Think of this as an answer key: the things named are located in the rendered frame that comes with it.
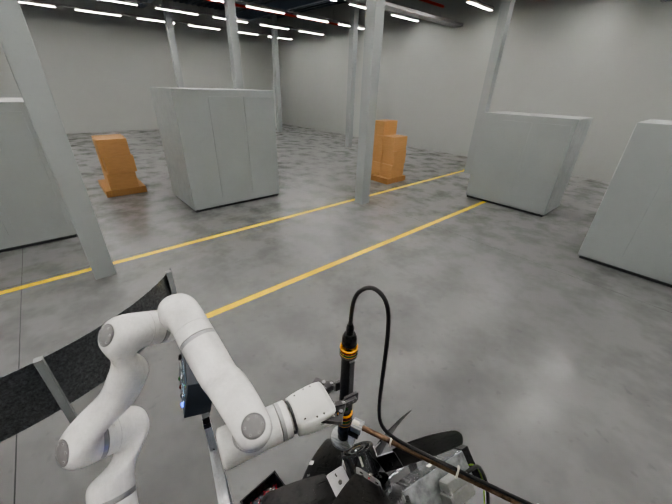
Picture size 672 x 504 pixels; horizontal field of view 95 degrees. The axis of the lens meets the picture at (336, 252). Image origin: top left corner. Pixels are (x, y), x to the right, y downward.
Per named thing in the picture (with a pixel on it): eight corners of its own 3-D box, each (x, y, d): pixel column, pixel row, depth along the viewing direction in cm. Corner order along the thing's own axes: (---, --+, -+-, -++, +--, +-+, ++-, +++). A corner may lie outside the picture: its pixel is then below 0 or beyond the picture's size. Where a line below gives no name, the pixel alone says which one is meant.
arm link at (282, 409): (272, 417, 77) (284, 412, 79) (285, 449, 71) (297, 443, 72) (270, 395, 73) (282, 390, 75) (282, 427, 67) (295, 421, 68)
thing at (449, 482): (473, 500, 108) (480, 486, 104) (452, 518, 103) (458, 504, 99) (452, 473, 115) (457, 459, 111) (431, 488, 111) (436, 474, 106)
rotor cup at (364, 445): (377, 472, 114) (364, 434, 118) (397, 481, 102) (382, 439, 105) (344, 493, 108) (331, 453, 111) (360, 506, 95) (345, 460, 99)
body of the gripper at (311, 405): (280, 411, 78) (319, 393, 83) (295, 447, 71) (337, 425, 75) (278, 391, 75) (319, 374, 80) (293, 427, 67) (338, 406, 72)
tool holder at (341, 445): (365, 436, 91) (367, 415, 86) (355, 458, 85) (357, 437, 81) (337, 422, 94) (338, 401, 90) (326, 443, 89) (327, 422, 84)
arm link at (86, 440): (124, 456, 98) (60, 488, 84) (107, 430, 103) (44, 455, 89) (179, 323, 90) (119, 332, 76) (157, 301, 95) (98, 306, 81)
